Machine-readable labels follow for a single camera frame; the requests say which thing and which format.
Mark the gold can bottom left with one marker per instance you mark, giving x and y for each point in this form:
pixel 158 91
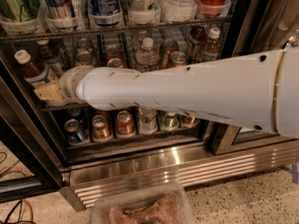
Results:
pixel 101 128

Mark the clear water bottle top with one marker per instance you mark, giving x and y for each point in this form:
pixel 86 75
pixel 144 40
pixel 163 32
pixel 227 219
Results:
pixel 177 10

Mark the red can bottom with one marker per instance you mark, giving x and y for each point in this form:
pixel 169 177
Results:
pixel 125 123

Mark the clear plastic food container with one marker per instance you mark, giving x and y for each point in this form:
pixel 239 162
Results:
pixel 163 204

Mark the gold can bottom right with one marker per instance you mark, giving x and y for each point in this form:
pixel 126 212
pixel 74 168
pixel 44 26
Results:
pixel 189 122

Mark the green can top shelf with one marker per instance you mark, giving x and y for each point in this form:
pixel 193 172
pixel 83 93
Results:
pixel 19 10

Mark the red cola can behind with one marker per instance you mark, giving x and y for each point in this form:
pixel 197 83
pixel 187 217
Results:
pixel 113 52

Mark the red cola can front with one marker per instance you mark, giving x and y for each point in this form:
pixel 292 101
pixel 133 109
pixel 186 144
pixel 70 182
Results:
pixel 116 63

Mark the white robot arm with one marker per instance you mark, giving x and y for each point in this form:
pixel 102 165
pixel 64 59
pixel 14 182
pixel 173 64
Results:
pixel 258 91

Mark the silver green can bottom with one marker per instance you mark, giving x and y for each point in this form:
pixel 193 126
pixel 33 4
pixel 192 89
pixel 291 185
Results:
pixel 169 120

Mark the gold can behind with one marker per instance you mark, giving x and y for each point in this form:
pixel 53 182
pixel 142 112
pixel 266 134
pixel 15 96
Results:
pixel 167 47

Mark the gold can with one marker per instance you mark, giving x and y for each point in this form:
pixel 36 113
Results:
pixel 178 59
pixel 167 47
pixel 101 128
pixel 189 122

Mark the small water bottle bottom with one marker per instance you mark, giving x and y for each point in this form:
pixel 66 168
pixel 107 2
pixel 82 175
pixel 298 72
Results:
pixel 147 120

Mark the silver can behind green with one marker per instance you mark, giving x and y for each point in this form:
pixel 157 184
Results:
pixel 85 54

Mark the blue pepsi can bottom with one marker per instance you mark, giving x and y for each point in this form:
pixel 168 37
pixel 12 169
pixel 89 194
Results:
pixel 75 133

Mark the tea bottle behind right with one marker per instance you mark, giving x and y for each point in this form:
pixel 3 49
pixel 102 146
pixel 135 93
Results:
pixel 196 37

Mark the tea bottle behind left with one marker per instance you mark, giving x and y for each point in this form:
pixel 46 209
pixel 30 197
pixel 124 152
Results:
pixel 50 55

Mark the gold can front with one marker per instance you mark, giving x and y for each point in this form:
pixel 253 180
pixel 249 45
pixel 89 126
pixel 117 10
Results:
pixel 178 59

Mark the stainless fridge bottom grille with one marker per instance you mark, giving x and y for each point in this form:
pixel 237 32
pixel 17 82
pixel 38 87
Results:
pixel 189 165

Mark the clear water bottle middle shelf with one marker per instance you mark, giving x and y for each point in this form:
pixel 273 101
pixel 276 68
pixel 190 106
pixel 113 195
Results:
pixel 147 56

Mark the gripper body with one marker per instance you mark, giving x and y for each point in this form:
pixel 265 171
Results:
pixel 69 84

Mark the tea bottle white cap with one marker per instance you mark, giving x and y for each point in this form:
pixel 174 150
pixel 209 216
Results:
pixel 210 48
pixel 34 71

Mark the fridge sliding door frame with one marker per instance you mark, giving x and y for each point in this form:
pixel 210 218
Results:
pixel 256 26

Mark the red bull can top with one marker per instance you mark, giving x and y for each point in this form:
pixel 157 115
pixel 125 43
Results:
pixel 61 9

